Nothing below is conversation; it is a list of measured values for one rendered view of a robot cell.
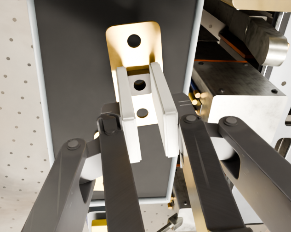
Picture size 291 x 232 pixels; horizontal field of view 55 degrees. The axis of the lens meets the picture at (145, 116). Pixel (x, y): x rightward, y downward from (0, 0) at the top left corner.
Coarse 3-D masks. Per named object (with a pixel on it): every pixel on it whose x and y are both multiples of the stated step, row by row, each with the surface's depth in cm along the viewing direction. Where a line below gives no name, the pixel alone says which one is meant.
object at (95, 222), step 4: (92, 220) 37; (96, 220) 37; (100, 220) 37; (104, 220) 37; (92, 224) 37; (96, 224) 37; (100, 224) 37; (104, 224) 37; (92, 228) 37; (96, 228) 37; (100, 228) 37; (104, 228) 37
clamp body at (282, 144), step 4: (280, 140) 78; (284, 140) 77; (288, 140) 75; (276, 144) 80; (280, 144) 78; (284, 144) 77; (288, 144) 75; (276, 148) 80; (280, 148) 78; (284, 148) 77; (280, 152) 78; (284, 152) 77
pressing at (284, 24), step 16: (288, 16) 41; (288, 32) 42; (288, 64) 45; (272, 80) 47; (288, 80) 47; (288, 96) 49; (288, 112) 51; (288, 128) 53; (272, 144) 54; (288, 160) 57; (240, 208) 64; (256, 224) 68
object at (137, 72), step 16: (112, 32) 19; (128, 32) 19; (144, 32) 19; (112, 48) 20; (128, 48) 20; (144, 48) 20; (160, 48) 20; (112, 64) 20; (128, 64) 20; (144, 64) 21; (160, 64) 21; (128, 80) 20; (144, 80) 20; (144, 96) 22
